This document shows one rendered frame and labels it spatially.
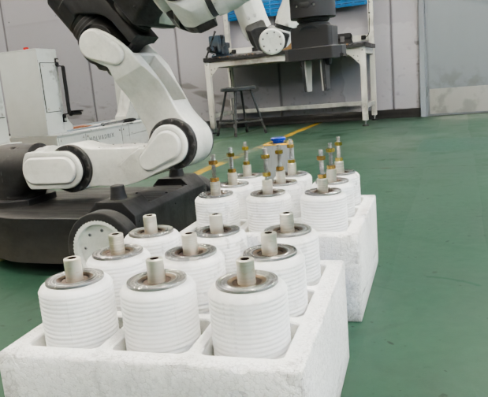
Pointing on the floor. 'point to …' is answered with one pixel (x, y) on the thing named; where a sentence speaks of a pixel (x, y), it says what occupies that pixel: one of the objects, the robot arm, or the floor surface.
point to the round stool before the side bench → (236, 109)
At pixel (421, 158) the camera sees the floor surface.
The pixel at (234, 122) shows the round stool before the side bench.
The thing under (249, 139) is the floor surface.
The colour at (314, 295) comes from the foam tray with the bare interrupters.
